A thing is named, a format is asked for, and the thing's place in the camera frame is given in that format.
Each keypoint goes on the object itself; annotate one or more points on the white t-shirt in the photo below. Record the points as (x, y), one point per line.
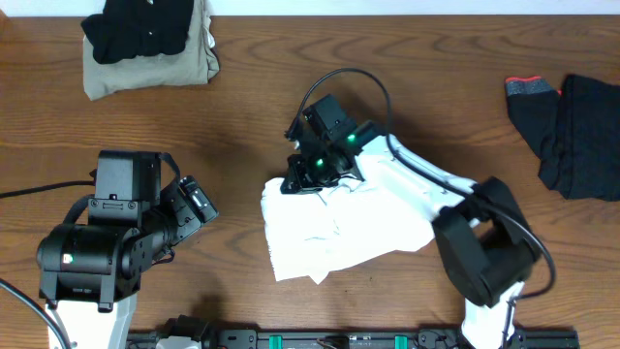
(337, 228)

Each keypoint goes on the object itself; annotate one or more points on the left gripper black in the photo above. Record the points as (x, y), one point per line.
(179, 209)

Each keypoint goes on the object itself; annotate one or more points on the black garment right edge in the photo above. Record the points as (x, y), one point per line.
(587, 130)

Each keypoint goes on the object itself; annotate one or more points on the folded khaki garment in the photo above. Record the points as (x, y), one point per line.
(197, 64)

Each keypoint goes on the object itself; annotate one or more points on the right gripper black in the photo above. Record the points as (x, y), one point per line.
(301, 181)

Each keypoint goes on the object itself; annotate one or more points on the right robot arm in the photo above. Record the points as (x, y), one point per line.
(487, 248)

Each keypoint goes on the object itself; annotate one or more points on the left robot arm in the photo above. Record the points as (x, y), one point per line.
(91, 264)

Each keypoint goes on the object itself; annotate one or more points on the black garment with red trim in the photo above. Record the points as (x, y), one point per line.
(532, 109)

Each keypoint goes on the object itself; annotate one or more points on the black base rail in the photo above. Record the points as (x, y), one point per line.
(189, 332)

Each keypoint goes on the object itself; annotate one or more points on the folded black garment on stack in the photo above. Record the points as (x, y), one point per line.
(126, 29)

